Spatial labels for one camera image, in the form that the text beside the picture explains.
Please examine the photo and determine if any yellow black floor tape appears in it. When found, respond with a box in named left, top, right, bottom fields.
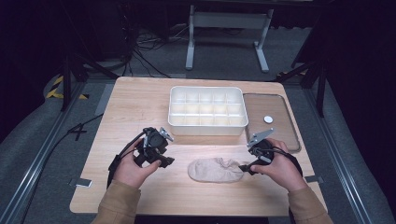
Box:
left=45, top=75, right=90, bottom=101

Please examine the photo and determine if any black tripod stand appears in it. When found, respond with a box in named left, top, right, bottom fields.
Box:
left=60, top=51, right=120, bottom=112
left=274, top=58, right=329, bottom=119

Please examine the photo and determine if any grey metal stand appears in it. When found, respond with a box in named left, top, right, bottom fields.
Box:
left=185, top=4, right=275, bottom=75

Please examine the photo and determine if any person's right hand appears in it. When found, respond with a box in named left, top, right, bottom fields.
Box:
left=249, top=137, right=309, bottom=192

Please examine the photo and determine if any grey floor tape strip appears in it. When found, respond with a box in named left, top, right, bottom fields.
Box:
left=93, top=82, right=116, bottom=117

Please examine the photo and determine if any aluminium floor rail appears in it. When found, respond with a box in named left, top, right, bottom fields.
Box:
left=0, top=81, right=88, bottom=224
left=302, top=88, right=374, bottom=224

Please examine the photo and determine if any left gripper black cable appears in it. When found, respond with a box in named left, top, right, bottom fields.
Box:
left=106, top=130, right=148, bottom=189

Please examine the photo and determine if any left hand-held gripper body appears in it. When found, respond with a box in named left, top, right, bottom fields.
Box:
left=134, top=126, right=175, bottom=168

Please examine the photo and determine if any beige sock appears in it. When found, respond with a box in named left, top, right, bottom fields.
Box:
left=187, top=157, right=248, bottom=184

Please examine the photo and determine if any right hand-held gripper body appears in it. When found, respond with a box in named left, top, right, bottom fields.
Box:
left=247, top=127, right=276, bottom=166

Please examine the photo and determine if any black floor cable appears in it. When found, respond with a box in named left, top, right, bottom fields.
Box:
left=20, top=113, right=105, bottom=224

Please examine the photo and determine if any person's left hand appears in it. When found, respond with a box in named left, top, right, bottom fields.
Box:
left=112, top=136, right=163, bottom=189

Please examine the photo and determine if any bundle of black cables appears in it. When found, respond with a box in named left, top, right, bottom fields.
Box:
left=120, top=21, right=189, bottom=79

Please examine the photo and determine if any white divided storage box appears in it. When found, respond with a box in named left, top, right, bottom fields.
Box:
left=167, top=85, right=249, bottom=137

